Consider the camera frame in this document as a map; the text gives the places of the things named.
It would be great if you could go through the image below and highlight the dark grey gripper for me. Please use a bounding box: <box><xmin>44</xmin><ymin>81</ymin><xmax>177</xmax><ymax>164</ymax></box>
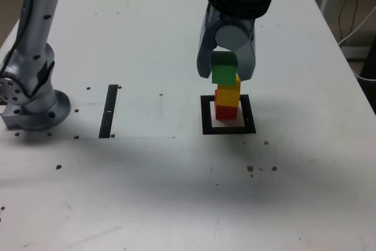
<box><xmin>196</xmin><ymin>3</ymin><xmax>259</xmax><ymax>82</ymax></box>

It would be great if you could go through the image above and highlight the green cube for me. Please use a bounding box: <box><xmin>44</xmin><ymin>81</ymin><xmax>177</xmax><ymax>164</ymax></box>
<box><xmin>210</xmin><ymin>51</ymin><xmax>238</xmax><ymax>85</ymax></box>

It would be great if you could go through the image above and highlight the yellow cube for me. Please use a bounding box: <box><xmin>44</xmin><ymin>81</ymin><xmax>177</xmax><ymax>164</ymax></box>
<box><xmin>216</xmin><ymin>76</ymin><xmax>241</xmax><ymax>108</ymax></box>

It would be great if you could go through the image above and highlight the red cube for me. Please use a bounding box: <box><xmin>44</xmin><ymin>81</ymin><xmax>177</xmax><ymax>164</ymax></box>
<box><xmin>213</xmin><ymin>89</ymin><xmax>238</xmax><ymax>121</ymax></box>

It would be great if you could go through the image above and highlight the black tape square outline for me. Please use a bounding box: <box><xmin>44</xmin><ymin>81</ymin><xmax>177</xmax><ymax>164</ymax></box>
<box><xmin>200</xmin><ymin>95</ymin><xmax>257</xmax><ymax>136</ymax></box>

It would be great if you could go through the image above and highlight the black tape strip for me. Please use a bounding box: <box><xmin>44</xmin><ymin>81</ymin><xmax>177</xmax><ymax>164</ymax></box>
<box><xmin>98</xmin><ymin>84</ymin><xmax>119</xmax><ymax>139</ymax></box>

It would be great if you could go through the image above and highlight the white cable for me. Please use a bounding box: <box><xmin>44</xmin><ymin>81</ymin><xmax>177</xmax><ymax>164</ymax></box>
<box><xmin>351</xmin><ymin>59</ymin><xmax>376</xmax><ymax>82</ymax></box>
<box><xmin>337</xmin><ymin>6</ymin><xmax>376</xmax><ymax>46</ymax></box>

